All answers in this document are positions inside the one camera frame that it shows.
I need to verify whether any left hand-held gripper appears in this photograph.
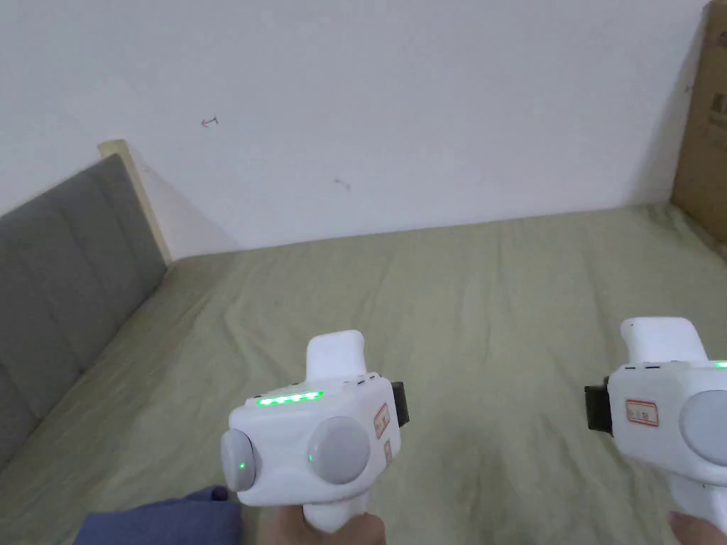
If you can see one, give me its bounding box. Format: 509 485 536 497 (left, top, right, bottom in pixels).
220 330 410 534

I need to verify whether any brown cardboard carton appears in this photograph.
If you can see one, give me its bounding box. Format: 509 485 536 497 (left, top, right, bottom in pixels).
671 0 727 246

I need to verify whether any person's right hand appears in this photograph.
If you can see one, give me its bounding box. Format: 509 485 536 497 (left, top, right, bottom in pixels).
669 510 727 545

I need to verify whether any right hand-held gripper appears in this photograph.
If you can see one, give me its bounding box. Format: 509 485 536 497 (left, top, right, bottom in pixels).
584 317 727 522

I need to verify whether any dark blue garment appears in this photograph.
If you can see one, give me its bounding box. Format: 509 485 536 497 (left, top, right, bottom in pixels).
72 485 244 545

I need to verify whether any person's left hand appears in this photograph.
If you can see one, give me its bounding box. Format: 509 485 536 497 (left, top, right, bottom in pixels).
240 500 387 545

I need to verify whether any grey padded headboard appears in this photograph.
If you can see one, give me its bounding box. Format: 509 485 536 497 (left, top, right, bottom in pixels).
0 139 173 472

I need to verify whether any bed with pale green sheet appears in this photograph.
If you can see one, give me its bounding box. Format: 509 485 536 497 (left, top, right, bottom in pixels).
0 203 727 545

